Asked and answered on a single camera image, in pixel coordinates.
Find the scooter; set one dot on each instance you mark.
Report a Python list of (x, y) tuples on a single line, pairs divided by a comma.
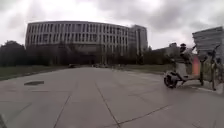
[(172, 80)]

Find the dark manhole cover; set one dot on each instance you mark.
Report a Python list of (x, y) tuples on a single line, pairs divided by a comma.
[(33, 82)]

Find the person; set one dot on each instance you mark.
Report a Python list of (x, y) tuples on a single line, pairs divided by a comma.
[(185, 55)]

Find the grey paved plaza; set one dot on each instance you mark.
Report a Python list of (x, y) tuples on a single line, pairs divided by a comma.
[(100, 98)]

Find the vehicle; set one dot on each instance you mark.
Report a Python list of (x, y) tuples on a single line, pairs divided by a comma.
[(71, 65)]

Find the row of dark trees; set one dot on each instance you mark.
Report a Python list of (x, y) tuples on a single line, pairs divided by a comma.
[(11, 53)]

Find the large curved pale building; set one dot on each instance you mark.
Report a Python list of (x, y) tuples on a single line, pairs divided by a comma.
[(83, 36)]

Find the low dark building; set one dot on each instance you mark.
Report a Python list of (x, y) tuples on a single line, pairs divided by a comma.
[(166, 52)]

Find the grass strip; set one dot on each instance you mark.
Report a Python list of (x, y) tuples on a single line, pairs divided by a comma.
[(20, 71)]

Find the grey slatted building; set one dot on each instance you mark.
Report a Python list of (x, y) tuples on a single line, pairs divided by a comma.
[(208, 40)]

